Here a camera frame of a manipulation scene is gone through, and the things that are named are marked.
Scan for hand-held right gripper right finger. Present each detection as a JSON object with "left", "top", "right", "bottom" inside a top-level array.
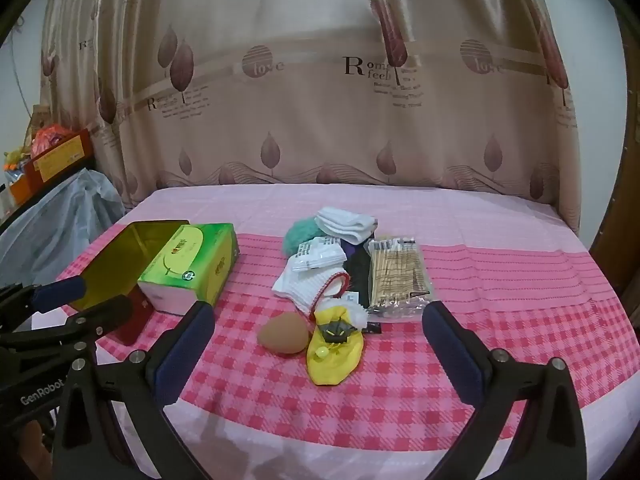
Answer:
[{"left": 421, "top": 301, "right": 588, "bottom": 480}]

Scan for pink checked bed sheet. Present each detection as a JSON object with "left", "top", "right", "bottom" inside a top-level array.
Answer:
[{"left": 55, "top": 182, "right": 640, "bottom": 480}]

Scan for beige leaf printed curtain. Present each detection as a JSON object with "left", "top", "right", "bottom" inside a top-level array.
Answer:
[{"left": 40, "top": 0, "right": 583, "bottom": 236}]

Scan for orange cardboard box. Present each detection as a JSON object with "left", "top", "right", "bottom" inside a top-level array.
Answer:
[{"left": 25, "top": 127, "right": 93, "bottom": 186}]

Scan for yellow sock with black bat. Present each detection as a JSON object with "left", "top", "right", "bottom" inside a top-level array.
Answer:
[{"left": 306, "top": 300, "right": 367, "bottom": 387}]

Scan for green tissue box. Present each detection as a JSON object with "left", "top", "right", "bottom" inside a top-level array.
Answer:
[{"left": 136, "top": 222, "right": 240, "bottom": 317}]

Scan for white socks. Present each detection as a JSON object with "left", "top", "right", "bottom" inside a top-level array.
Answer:
[{"left": 315, "top": 206, "right": 378, "bottom": 245}]

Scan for grey plastic bag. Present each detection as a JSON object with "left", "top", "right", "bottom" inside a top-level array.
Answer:
[{"left": 0, "top": 167, "right": 126, "bottom": 286}]

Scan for brown egg-shaped sponge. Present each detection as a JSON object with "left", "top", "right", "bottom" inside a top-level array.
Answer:
[{"left": 257, "top": 314, "right": 307, "bottom": 357}]

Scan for teal fuzzy sock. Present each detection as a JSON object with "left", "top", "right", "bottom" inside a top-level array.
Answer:
[{"left": 284, "top": 217, "right": 328, "bottom": 268}]

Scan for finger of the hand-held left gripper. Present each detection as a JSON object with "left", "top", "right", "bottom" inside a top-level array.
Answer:
[
  {"left": 0, "top": 276, "right": 87, "bottom": 332},
  {"left": 0, "top": 294, "right": 134, "bottom": 361}
]

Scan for purple cloth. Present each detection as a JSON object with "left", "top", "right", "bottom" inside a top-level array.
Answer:
[{"left": 341, "top": 240, "right": 371, "bottom": 261}]

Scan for black cloth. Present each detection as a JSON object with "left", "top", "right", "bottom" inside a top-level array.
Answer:
[{"left": 345, "top": 252, "right": 373, "bottom": 311}]

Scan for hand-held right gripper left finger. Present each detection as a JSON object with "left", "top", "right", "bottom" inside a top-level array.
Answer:
[{"left": 52, "top": 301, "right": 217, "bottom": 480}]

